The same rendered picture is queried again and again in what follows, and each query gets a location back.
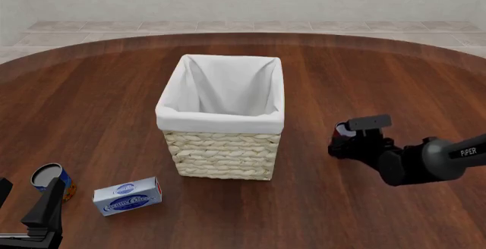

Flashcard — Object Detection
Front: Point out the blue-white cream cheese box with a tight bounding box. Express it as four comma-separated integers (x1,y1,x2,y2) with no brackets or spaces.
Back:
92,176,163,217

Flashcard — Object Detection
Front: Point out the woven basket with white liner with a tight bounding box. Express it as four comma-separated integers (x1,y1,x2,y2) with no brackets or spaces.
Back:
154,53,286,181

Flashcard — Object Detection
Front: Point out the blue tin can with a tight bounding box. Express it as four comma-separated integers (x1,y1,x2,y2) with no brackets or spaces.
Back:
30,162,77,204

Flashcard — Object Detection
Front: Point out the right flat plate on stalk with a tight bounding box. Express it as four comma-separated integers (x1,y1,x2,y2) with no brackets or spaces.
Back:
348,113,393,142

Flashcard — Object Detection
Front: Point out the red tomato sauce can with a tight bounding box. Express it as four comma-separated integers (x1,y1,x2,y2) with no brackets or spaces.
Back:
333,121,357,142

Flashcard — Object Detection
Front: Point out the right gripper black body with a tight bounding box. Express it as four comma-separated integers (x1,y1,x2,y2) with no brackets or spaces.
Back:
356,134,404,162

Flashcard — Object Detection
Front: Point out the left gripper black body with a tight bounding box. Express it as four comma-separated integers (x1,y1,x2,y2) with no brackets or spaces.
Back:
0,223,64,249

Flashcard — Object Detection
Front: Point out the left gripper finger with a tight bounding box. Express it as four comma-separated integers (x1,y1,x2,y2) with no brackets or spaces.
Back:
0,177,14,208
20,176,65,231

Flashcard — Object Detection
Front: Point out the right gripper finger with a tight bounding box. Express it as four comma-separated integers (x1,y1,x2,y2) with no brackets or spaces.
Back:
327,137,361,160

